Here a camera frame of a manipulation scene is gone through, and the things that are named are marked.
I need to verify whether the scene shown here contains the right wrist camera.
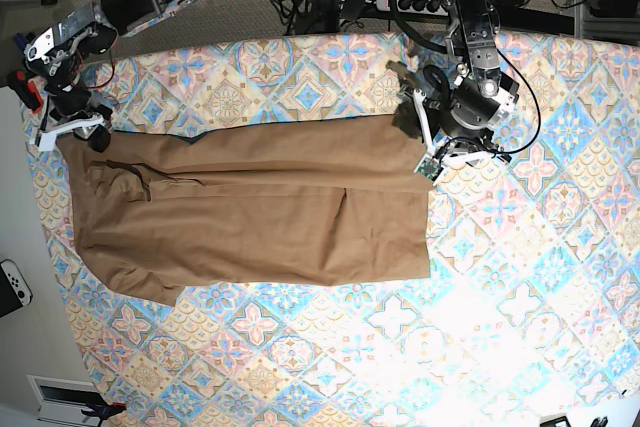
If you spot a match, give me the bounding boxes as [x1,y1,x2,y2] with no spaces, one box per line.
[34,132,57,152]

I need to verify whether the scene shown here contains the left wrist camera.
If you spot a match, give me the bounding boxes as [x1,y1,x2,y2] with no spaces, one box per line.
[414,157,444,183]

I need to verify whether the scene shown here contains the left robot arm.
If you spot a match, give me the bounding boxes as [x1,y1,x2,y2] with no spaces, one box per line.
[387,0,519,181]

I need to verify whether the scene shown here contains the red and black clamp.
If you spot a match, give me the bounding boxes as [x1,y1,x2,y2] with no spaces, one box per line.
[6,70,43,114]

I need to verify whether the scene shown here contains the brown t-shirt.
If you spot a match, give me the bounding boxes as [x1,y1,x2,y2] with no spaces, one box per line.
[55,114,437,307]

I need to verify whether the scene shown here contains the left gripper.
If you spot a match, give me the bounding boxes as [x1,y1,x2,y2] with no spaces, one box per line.
[392,86,510,178]

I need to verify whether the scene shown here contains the game console with white controller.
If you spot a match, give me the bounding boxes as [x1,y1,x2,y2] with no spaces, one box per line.
[0,259,33,317]

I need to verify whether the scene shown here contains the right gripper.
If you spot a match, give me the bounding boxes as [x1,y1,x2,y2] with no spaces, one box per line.
[35,86,113,152]

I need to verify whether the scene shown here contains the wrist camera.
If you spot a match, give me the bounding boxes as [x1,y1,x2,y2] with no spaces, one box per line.
[34,132,57,152]
[414,157,444,183]

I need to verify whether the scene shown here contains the white power strip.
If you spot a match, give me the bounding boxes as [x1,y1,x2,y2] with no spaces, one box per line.
[374,0,448,16]

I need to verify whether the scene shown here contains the white vent box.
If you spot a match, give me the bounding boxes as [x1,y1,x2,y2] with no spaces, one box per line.
[27,375,103,426]

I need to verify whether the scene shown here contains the orange and black clamp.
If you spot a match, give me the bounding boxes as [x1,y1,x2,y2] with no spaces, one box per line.
[81,403,126,425]

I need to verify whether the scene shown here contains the patterned tablecloth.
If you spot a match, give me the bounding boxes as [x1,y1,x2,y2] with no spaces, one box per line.
[27,33,639,426]

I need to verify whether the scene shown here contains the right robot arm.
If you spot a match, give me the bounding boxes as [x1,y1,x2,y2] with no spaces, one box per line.
[8,0,196,152]

